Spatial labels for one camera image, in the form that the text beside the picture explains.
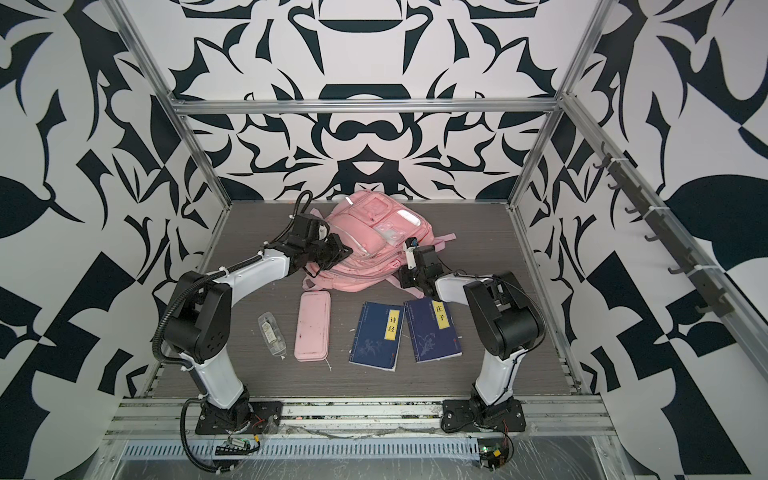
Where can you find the blue book yellow label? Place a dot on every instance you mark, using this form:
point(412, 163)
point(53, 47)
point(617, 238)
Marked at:
point(377, 337)

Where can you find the white slotted cable duct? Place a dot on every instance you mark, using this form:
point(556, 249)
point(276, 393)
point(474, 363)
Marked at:
point(300, 449)

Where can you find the pink pencil case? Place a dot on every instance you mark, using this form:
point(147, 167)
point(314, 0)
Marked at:
point(313, 326)

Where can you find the electronics board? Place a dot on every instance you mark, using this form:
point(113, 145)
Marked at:
point(235, 447)
point(494, 455)

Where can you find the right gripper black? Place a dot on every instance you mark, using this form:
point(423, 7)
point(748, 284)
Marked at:
point(405, 277)

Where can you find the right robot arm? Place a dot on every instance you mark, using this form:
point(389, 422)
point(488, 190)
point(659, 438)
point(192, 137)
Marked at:
point(506, 319)

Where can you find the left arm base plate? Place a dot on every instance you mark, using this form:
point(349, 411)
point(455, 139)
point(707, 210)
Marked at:
point(240, 417)

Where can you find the left electronics board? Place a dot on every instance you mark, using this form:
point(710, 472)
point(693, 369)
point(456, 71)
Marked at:
point(235, 447)

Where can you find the purple book yellow label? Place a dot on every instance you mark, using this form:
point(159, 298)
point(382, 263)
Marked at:
point(432, 331)

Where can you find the pink student backpack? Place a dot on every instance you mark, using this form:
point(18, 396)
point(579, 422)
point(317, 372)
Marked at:
point(376, 227)

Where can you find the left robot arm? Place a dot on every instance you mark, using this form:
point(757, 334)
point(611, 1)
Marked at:
point(194, 329)

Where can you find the clear plastic small case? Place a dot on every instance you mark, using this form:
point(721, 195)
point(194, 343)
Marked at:
point(272, 335)

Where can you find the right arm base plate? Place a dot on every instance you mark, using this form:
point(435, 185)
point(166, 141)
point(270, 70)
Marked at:
point(483, 417)

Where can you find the aluminium front rail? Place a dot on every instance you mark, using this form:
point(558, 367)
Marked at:
point(350, 417)

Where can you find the black coat hook rail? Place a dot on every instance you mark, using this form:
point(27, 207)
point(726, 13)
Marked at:
point(718, 293)

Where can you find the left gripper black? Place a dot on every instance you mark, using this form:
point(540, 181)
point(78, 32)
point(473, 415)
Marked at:
point(338, 248)

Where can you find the right electronics board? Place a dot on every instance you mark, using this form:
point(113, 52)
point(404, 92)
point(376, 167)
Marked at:
point(494, 455)

